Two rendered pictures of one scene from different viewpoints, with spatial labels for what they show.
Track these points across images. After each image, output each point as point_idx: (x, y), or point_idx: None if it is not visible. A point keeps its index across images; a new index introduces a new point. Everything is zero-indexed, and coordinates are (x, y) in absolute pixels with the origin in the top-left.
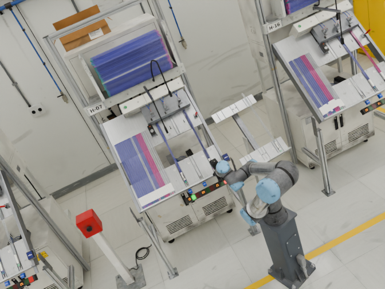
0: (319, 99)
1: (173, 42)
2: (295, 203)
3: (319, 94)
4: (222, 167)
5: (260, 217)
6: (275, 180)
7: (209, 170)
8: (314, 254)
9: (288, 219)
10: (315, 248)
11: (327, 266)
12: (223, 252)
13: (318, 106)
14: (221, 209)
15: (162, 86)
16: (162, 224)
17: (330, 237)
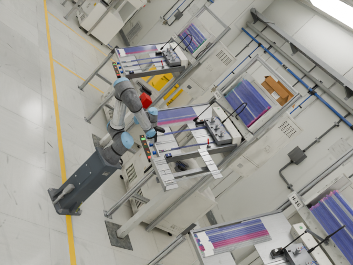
0: (214, 235)
1: (267, 123)
2: (121, 257)
3: (220, 236)
4: (152, 108)
5: (110, 122)
6: (126, 81)
7: (161, 149)
8: (68, 223)
9: (103, 158)
10: (73, 228)
11: (54, 219)
12: (98, 188)
13: (206, 231)
14: (135, 204)
15: (233, 127)
16: (134, 160)
17: (76, 244)
